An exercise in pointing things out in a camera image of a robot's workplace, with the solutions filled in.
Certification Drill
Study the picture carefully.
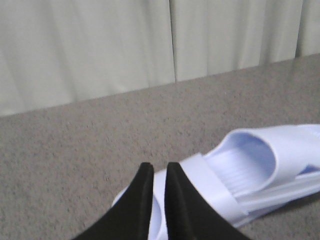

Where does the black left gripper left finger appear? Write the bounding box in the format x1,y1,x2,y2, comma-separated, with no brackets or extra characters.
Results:
75,162,153,240

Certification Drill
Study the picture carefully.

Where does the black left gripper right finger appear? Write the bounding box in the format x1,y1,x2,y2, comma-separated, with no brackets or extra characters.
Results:
164,162,249,240

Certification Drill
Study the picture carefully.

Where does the light blue slipper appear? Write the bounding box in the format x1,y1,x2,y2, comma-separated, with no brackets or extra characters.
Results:
109,153,320,240
203,123,320,203

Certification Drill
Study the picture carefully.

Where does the pale green curtain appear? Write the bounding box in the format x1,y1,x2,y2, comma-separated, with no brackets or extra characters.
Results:
0,0,320,116

